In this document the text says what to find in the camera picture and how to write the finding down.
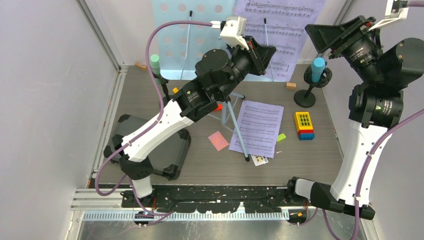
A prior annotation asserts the black microphone stand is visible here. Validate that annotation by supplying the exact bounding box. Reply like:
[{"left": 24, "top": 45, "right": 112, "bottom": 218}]
[
  {"left": 153, "top": 73, "right": 171, "bottom": 103},
  {"left": 293, "top": 65, "right": 333, "bottom": 108}
]

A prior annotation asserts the face up playing card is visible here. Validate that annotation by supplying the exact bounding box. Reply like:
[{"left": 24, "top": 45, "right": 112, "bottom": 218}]
[{"left": 250, "top": 154, "right": 269, "bottom": 167}]

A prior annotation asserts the blue toy microphone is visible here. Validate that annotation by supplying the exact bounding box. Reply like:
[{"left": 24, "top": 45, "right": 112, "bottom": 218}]
[{"left": 311, "top": 57, "right": 326, "bottom": 83}]

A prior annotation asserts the lime green wooden block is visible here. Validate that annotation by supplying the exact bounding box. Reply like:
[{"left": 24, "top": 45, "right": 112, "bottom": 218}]
[{"left": 277, "top": 133, "right": 287, "bottom": 142}]

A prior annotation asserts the light blue music stand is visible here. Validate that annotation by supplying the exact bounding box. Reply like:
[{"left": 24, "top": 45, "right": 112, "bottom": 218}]
[{"left": 152, "top": 0, "right": 289, "bottom": 163}]

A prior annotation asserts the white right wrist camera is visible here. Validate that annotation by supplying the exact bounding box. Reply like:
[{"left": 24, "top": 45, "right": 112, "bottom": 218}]
[{"left": 369, "top": 0, "right": 409, "bottom": 31}]

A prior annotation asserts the purple cable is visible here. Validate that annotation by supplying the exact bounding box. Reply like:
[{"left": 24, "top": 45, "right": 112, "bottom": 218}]
[
  {"left": 94, "top": 20, "right": 223, "bottom": 220},
  {"left": 321, "top": 0, "right": 424, "bottom": 240}
]

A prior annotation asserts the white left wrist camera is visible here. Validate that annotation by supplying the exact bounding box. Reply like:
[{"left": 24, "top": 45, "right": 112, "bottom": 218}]
[{"left": 219, "top": 16, "right": 249, "bottom": 50}]

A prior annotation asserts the aluminium frame rail right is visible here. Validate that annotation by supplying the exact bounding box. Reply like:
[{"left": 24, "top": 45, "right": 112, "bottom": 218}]
[{"left": 330, "top": 0, "right": 355, "bottom": 26}]

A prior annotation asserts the orange rectangular block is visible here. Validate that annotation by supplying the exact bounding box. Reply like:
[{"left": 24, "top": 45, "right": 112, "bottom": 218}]
[{"left": 215, "top": 104, "right": 223, "bottom": 111}]

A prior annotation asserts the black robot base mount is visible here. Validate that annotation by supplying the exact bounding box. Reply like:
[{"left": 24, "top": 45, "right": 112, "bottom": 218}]
[{"left": 120, "top": 183, "right": 314, "bottom": 215}]

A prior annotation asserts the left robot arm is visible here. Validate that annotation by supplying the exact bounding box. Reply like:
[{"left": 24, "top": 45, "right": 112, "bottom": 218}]
[{"left": 119, "top": 36, "right": 277, "bottom": 207}]

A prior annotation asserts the mint green toy microphone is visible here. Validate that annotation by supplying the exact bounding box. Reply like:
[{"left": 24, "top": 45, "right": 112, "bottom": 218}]
[{"left": 149, "top": 54, "right": 161, "bottom": 86}]

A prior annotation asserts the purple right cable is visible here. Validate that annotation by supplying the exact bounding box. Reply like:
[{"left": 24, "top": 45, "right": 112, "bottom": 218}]
[{"left": 321, "top": 0, "right": 424, "bottom": 240}]

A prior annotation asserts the brown wooden block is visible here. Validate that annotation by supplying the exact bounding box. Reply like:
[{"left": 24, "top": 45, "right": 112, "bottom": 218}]
[{"left": 134, "top": 61, "right": 148, "bottom": 71}]

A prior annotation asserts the black left microphone stand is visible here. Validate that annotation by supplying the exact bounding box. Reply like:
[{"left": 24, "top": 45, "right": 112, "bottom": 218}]
[{"left": 153, "top": 73, "right": 171, "bottom": 103}]

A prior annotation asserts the tan wooden block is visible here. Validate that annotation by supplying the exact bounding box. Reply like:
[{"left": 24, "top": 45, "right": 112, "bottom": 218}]
[{"left": 286, "top": 82, "right": 297, "bottom": 90}]

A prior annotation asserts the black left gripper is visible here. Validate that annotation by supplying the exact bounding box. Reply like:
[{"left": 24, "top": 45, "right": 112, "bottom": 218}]
[{"left": 216, "top": 35, "right": 275, "bottom": 100}]

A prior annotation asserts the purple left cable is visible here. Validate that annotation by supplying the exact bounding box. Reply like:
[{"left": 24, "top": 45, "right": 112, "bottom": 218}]
[{"left": 94, "top": 20, "right": 223, "bottom": 220}]

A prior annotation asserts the aluminium frame rail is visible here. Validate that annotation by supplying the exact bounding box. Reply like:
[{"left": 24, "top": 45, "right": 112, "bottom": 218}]
[
  {"left": 75, "top": 0, "right": 128, "bottom": 115},
  {"left": 330, "top": 0, "right": 355, "bottom": 26}
]

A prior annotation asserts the red backed playing card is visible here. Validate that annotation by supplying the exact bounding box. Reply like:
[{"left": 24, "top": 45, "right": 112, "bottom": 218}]
[{"left": 208, "top": 131, "right": 230, "bottom": 151}]

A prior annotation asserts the grey aluminium carrying case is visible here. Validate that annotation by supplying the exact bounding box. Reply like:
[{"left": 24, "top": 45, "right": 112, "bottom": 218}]
[{"left": 103, "top": 114, "right": 192, "bottom": 181}]

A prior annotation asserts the yellow red blue brick block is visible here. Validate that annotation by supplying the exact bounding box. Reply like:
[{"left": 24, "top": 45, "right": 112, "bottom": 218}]
[{"left": 293, "top": 111, "right": 315, "bottom": 141}]

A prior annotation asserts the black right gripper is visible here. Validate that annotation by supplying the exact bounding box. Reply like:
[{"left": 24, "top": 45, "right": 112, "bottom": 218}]
[{"left": 305, "top": 13, "right": 383, "bottom": 84}]

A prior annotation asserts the black right microphone stand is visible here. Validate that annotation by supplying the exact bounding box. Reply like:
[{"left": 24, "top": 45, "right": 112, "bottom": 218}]
[{"left": 293, "top": 65, "right": 333, "bottom": 108}]

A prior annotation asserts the aluminium frame rail left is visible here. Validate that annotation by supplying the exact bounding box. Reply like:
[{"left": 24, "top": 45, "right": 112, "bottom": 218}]
[{"left": 75, "top": 0, "right": 128, "bottom": 115}]

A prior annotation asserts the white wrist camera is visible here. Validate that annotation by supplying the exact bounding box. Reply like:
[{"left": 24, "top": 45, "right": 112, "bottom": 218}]
[
  {"left": 369, "top": 0, "right": 409, "bottom": 31},
  {"left": 219, "top": 16, "right": 249, "bottom": 50}
]

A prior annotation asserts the sheet music page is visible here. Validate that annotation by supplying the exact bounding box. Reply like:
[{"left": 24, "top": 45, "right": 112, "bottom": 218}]
[
  {"left": 229, "top": 100, "right": 284, "bottom": 159},
  {"left": 234, "top": 0, "right": 326, "bottom": 82}
]

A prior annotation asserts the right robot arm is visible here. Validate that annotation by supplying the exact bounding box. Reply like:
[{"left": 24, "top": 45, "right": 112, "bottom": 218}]
[{"left": 285, "top": 15, "right": 424, "bottom": 220}]

